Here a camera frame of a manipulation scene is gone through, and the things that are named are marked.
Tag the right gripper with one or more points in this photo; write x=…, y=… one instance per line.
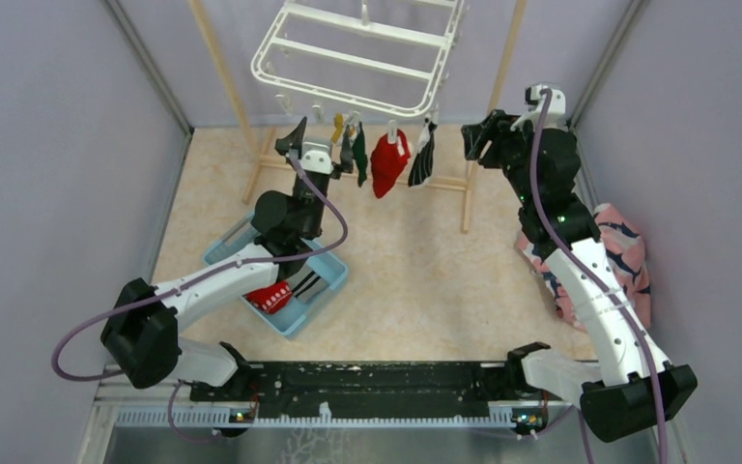
x=504, y=133

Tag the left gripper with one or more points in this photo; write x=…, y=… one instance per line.
x=294, y=139

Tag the white clip hanger frame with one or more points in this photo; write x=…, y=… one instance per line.
x=438, y=47

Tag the light blue plastic basket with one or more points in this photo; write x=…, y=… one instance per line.
x=294, y=317

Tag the grey striped sock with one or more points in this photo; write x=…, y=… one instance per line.
x=306, y=285

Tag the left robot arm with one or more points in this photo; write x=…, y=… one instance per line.
x=143, y=334

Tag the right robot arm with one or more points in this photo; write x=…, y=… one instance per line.
x=633, y=385

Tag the green hanging sock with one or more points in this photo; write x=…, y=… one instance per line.
x=358, y=141

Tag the wooden drying rack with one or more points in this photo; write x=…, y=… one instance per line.
x=263, y=159

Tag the red hanging sock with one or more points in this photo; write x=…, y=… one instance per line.
x=388, y=161

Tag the black striped hanging sock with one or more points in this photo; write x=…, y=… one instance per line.
x=422, y=167

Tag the red sock in basket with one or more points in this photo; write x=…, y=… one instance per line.
x=269, y=300

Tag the pink patterned cloth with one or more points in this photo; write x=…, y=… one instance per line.
x=625, y=247

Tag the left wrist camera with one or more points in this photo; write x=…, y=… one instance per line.
x=316, y=156

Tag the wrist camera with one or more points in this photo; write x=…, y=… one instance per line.
x=316, y=156
x=546, y=108

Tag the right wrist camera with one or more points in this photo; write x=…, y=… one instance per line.
x=546, y=108

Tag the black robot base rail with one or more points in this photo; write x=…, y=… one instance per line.
x=385, y=393

